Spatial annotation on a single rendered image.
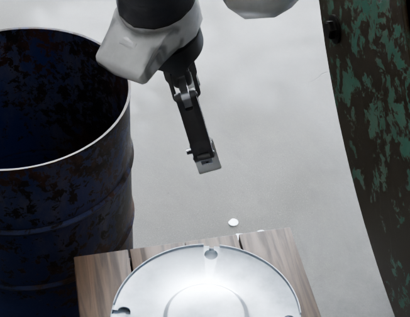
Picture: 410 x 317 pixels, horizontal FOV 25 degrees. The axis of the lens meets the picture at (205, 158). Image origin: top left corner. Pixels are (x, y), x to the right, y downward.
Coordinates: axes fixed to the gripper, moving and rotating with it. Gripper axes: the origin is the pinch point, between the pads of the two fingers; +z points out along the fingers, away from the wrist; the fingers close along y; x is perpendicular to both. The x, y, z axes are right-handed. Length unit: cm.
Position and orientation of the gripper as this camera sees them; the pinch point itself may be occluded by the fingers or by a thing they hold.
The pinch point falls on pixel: (198, 122)
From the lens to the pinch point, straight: 120.9
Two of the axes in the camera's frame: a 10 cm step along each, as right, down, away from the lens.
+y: -2.0, -8.3, 5.3
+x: -9.6, 2.6, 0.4
